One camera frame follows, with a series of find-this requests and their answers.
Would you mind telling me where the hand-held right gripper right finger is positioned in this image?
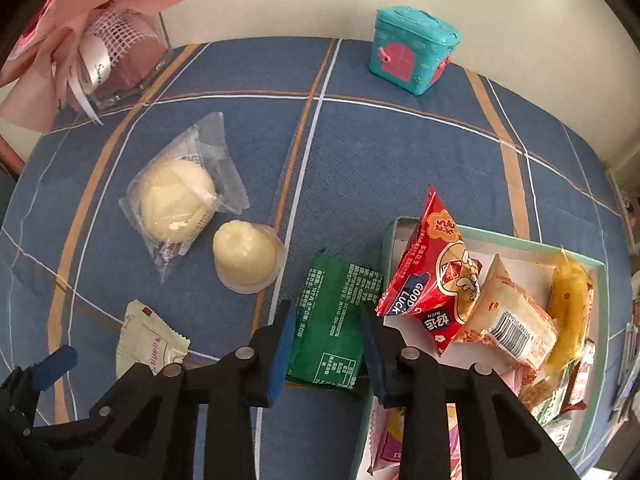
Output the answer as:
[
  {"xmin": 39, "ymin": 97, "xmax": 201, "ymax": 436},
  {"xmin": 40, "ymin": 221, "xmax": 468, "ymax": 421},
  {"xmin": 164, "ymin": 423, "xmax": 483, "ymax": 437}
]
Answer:
[{"xmin": 359, "ymin": 305, "xmax": 583, "ymax": 480}]

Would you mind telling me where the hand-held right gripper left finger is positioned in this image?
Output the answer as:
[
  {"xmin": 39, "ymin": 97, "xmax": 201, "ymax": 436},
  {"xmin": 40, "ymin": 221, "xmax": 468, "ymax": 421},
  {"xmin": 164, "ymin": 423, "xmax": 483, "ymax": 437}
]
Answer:
[{"xmin": 87, "ymin": 300, "xmax": 297, "ymax": 480}]

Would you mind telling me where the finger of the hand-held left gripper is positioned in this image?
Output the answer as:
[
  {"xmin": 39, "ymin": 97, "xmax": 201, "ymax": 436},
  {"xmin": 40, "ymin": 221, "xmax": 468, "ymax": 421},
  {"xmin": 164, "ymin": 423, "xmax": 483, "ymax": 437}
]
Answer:
[{"xmin": 10, "ymin": 345, "xmax": 78, "ymax": 401}]

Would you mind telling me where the green snack packet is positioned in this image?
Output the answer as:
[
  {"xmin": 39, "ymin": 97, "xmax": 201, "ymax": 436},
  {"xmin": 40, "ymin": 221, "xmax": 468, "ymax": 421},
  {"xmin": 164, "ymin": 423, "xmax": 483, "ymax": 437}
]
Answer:
[{"xmin": 285, "ymin": 247, "xmax": 385, "ymax": 401}]

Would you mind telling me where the pink snack packet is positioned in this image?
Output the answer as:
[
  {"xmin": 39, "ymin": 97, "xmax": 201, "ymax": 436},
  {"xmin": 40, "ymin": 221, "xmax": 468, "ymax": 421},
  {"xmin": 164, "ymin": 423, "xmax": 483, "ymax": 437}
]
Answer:
[{"xmin": 367, "ymin": 395, "xmax": 463, "ymax": 480}]

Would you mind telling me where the cream snack packet with barcode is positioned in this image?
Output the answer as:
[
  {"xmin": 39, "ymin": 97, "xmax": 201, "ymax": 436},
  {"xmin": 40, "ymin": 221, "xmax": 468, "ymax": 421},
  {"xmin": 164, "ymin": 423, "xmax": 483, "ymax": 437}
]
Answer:
[{"xmin": 457, "ymin": 254, "xmax": 559, "ymax": 368}]

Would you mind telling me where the green-edged white box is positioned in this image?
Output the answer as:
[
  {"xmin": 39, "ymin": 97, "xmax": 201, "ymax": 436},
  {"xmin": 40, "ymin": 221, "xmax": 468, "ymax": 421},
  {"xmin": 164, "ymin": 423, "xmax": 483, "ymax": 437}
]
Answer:
[{"xmin": 350, "ymin": 216, "xmax": 608, "ymax": 480}]

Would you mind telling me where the white snack packet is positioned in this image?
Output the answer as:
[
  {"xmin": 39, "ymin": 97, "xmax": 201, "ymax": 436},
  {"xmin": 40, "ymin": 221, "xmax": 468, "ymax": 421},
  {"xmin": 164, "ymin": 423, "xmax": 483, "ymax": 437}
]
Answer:
[{"xmin": 115, "ymin": 300, "xmax": 192, "ymax": 378}]

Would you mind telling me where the red cartoon snack packet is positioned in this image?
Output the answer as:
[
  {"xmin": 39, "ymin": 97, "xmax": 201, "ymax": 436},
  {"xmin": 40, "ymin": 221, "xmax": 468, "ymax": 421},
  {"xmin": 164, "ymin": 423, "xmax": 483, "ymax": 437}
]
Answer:
[{"xmin": 375, "ymin": 185, "xmax": 485, "ymax": 357}]

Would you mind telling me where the white jelly cup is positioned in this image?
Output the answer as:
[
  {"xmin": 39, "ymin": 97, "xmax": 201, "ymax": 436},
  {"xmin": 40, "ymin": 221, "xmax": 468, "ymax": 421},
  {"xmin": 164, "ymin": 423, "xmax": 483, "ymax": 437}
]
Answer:
[{"xmin": 212, "ymin": 220, "xmax": 287, "ymax": 293}]

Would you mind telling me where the clear green-edged cookie packet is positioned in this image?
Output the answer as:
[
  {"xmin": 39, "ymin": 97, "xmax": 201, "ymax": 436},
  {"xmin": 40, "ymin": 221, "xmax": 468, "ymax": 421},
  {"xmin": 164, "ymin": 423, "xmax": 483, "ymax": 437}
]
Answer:
[{"xmin": 530, "ymin": 385, "xmax": 576, "ymax": 456}]

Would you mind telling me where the clear packet with white bun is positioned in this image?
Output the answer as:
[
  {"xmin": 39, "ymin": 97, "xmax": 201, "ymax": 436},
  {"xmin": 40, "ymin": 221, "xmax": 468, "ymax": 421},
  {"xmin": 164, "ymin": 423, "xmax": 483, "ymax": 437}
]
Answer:
[{"xmin": 118, "ymin": 111, "xmax": 251, "ymax": 285}]

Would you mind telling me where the blue plaid tablecloth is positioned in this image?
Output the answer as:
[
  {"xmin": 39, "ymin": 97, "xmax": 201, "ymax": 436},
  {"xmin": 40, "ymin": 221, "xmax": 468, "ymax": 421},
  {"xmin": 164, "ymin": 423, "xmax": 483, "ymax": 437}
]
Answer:
[{"xmin": 0, "ymin": 37, "xmax": 631, "ymax": 480}]

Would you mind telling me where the yellow snack packet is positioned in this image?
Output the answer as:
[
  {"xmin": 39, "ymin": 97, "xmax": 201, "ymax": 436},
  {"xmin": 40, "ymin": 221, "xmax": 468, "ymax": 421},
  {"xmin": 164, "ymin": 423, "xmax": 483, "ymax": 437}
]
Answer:
[{"xmin": 542, "ymin": 247, "xmax": 596, "ymax": 371}]

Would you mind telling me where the dark red snack packet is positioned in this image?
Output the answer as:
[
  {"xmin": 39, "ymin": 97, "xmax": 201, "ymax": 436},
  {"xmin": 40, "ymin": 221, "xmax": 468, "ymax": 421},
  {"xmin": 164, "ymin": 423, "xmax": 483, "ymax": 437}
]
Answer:
[{"xmin": 565, "ymin": 340, "xmax": 598, "ymax": 411}]

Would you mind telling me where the brown wooden furniture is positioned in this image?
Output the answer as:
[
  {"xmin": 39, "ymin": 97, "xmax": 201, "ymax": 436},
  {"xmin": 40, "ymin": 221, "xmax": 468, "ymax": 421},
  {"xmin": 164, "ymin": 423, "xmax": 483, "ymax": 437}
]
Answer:
[{"xmin": 0, "ymin": 135, "xmax": 26, "ymax": 176}]

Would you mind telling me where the teal toy box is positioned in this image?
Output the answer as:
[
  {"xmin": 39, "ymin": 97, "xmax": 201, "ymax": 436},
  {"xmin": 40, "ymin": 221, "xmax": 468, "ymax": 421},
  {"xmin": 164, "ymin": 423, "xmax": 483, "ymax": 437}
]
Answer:
[{"xmin": 367, "ymin": 6, "xmax": 461, "ymax": 96}]

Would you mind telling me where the glass vase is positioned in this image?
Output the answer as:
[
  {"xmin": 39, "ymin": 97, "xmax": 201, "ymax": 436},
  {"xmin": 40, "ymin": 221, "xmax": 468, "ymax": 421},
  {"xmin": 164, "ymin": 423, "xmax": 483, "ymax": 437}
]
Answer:
[{"xmin": 82, "ymin": 7, "xmax": 176, "ymax": 111}]

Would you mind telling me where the pink bow gift box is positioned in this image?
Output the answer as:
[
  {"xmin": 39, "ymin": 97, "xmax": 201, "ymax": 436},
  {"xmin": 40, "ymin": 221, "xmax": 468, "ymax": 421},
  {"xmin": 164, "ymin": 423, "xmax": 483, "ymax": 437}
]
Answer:
[{"xmin": 0, "ymin": 0, "xmax": 201, "ymax": 133}]

